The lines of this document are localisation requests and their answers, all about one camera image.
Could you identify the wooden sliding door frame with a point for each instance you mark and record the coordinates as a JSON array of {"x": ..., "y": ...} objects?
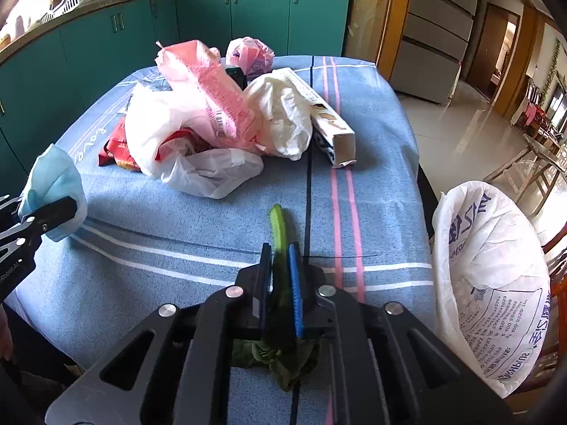
[{"x": 374, "y": 32}]

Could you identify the white ointment box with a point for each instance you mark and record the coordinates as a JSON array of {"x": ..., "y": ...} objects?
[{"x": 332, "y": 134}]

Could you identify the red snack wrapper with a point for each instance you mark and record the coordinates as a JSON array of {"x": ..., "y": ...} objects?
[{"x": 115, "y": 151}]

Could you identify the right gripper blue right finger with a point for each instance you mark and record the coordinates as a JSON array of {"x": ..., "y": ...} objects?
[{"x": 296, "y": 276}]

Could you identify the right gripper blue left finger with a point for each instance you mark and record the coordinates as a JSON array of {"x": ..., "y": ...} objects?
[{"x": 264, "y": 276}]

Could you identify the pink plastic bag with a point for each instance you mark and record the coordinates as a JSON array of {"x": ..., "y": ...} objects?
[{"x": 252, "y": 56}]

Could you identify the teal lower kitchen cabinets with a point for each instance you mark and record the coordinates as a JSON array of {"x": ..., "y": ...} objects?
[{"x": 54, "y": 73}]

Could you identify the green vegetable leaf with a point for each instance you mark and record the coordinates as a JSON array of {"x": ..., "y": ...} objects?
[{"x": 288, "y": 358}]

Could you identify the person's left hand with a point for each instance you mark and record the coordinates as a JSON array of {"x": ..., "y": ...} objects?
[{"x": 6, "y": 343}]

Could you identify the light blue face mask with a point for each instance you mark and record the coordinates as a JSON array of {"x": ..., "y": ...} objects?
[{"x": 54, "y": 176}]

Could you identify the blue striped tablecloth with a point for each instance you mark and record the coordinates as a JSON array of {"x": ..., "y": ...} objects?
[{"x": 144, "y": 244}]

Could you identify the silver refrigerator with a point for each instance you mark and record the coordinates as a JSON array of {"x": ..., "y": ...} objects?
[{"x": 432, "y": 48}]

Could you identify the red wooden chair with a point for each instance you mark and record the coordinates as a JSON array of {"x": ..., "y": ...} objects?
[{"x": 554, "y": 345}]

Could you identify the long pink printed bag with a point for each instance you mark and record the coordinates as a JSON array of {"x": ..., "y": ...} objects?
[{"x": 213, "y": 103}]

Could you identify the white plastic bag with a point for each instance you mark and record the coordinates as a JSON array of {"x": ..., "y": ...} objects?
[{"x": 282, "y": 112}]

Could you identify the white lined trash bin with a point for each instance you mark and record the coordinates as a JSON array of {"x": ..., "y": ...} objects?
[{"x": 492, "y": 285}]

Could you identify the wooden bench stool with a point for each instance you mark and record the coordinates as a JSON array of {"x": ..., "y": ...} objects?
[{"x": 535, "y": 166}]

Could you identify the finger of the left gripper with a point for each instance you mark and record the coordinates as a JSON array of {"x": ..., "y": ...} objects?
[
  {"x": 49, "y": 216},
  {"x": 12, "y": 226}
]

